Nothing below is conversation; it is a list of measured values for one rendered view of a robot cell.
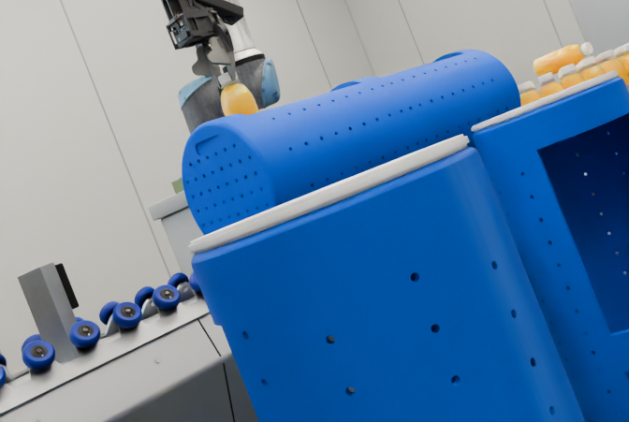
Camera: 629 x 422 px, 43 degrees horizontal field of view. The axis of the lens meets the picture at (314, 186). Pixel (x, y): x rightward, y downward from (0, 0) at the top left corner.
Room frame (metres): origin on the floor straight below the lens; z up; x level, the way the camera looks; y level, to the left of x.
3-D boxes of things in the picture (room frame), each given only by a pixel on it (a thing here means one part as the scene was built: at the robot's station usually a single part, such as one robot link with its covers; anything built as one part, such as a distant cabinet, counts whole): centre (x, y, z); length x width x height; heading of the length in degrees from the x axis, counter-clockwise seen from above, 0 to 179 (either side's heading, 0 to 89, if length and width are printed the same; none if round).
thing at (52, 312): (1.28, 0.46, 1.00); 0.10 x 0.04 x 0.15; 42
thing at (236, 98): (1.61, 0.08, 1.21); 0.07 x 0.07 x 0.19
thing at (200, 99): (2.09, 0.18, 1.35); 0.13 x 0.12 x 0.14; 84
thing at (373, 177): (0.75, -0.01, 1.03); 0.28 x 0.28 x 0.01
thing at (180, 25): (1.60, 0.10, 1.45); 0.09 x 0.08 x 0.12; 132
